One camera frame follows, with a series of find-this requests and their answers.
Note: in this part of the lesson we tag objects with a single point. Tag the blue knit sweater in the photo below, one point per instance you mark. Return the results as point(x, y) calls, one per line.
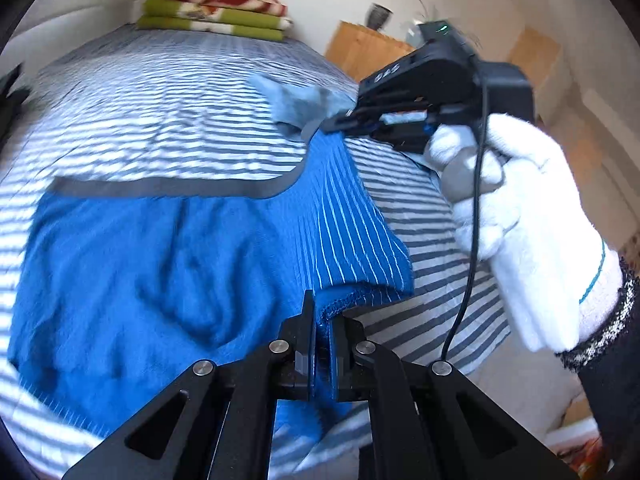
point(150, 270)

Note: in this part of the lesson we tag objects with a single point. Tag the striped blue white quilt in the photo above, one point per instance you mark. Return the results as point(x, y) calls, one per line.
point(150, 110)

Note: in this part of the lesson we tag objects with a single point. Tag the person's right forearm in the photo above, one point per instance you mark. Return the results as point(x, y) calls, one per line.
point(620, 385)

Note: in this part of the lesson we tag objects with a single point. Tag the potted green plant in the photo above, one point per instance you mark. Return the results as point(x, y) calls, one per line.
point(412, 30)

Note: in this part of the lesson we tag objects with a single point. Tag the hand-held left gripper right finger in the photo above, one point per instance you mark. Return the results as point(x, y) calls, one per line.
point(350, 360)

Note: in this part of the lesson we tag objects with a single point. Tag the light blue folded garment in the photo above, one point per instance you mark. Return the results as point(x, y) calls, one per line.
point(295, 102)

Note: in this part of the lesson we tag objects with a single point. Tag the wooden slatted headboard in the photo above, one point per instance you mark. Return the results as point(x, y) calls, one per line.
point(365, 50)

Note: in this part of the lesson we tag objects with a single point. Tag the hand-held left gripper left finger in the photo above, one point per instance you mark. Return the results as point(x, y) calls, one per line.
point(295, 360)

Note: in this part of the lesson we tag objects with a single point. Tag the person's right hand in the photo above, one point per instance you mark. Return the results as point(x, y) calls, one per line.
point(540, 240)

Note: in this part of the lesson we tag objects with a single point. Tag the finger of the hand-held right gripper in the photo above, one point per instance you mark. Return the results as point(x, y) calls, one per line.
point(350, 121)
point(400, 141)

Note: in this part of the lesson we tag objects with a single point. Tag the dark ceramic vase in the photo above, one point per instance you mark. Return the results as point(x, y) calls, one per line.
point(380, 15)

